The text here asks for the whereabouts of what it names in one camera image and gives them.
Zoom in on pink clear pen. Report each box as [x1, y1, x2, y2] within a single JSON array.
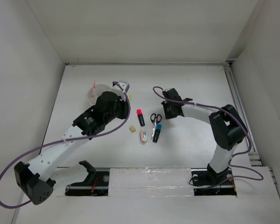
[[91, 81, 96, 97]]

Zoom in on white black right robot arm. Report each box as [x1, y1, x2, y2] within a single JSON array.
[[161, 88, 247, 187]]

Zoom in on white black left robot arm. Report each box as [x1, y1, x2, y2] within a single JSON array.
[[14, 91, 130, 205]]

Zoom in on white round divided container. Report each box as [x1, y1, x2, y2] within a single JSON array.
[[87, 84, 111, 106]]

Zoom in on blue black highlighter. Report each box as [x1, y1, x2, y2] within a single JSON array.
[[153, 124, 162, 143]]

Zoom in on pink black highlighter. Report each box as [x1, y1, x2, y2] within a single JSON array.
[[137, 109, 145, 126]]

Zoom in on tan eraser block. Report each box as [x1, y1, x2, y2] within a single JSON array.
[[129, 126, 136, 133]]

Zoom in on pink white stapler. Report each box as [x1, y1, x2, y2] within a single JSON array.
[[140, 130, 148, 144]]

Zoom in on black handled scissors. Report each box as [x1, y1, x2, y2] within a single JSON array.
[[150, 113, 162, 139]]

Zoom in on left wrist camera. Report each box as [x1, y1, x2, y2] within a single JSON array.
[[112, 80, 130, 92]]

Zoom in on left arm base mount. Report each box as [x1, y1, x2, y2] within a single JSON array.
[[65, 161, 110, 196]]

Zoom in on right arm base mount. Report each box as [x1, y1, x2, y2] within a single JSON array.
[[189, 168, 237, 196]]

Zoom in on aluminium rail at right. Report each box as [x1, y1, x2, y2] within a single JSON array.
[[224, 59, 277, 187]]

